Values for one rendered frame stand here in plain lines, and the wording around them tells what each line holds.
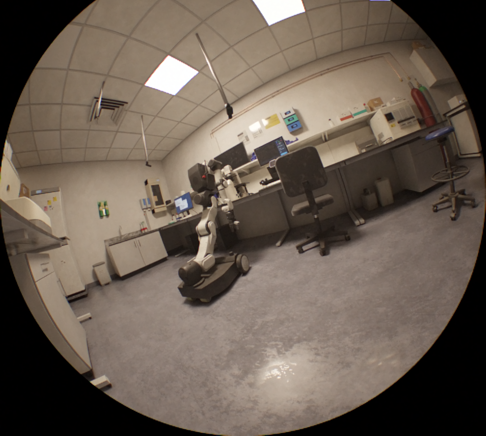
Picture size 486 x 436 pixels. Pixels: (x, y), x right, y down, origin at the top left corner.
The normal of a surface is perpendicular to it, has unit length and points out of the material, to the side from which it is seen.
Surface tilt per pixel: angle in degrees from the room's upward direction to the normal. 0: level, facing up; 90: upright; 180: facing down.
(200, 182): 90
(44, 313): 90
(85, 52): 180
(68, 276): 90
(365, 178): 90
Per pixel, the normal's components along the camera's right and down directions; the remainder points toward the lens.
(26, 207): 0.86, -0.33
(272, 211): -0.48, 0.11
